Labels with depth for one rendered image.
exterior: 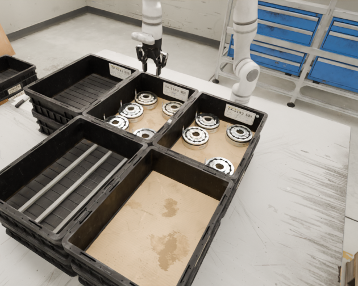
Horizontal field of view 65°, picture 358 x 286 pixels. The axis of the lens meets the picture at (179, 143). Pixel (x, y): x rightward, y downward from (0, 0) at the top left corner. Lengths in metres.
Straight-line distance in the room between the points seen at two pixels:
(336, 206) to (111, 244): 0.85
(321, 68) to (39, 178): 2.49
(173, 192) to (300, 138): 0.79
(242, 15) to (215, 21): 2.79
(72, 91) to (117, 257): 0.84
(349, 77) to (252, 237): 2.15
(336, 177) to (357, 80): 1.68
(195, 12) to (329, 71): 1.91
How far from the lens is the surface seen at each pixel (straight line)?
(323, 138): 1.54
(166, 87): 1.27
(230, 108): 1.18
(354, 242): 2.16
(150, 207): 0.88
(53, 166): 1.04
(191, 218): 0.87
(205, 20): 3.97
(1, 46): 3.79
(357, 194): 2.45
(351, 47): 2.83
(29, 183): 1.02
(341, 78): 2.93
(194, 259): 0.70
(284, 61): 2.90
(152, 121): 1.18
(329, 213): 1.22
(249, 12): 1.14
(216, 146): 1.09
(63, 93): 1.39
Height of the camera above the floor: 1.56
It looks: 43 degrees down
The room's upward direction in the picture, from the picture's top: 6 degrees clockwise
